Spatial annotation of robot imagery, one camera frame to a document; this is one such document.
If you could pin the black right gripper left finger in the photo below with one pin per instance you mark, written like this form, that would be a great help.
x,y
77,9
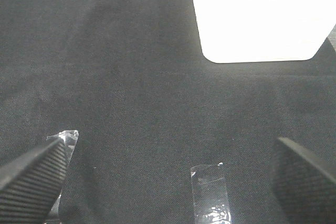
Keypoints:
x,y
31,183

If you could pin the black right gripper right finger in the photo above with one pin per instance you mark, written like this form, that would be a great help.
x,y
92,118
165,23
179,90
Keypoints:
x,y
303,183

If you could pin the clear tape strip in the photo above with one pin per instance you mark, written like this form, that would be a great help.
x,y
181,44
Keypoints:
x,y
210,198
70,138

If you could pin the black table cloth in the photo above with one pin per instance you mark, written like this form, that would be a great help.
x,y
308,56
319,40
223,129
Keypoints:
x,y
130,76

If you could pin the white woven-pattern storage bin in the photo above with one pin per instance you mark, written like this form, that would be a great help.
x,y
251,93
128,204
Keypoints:
x,y
263,30

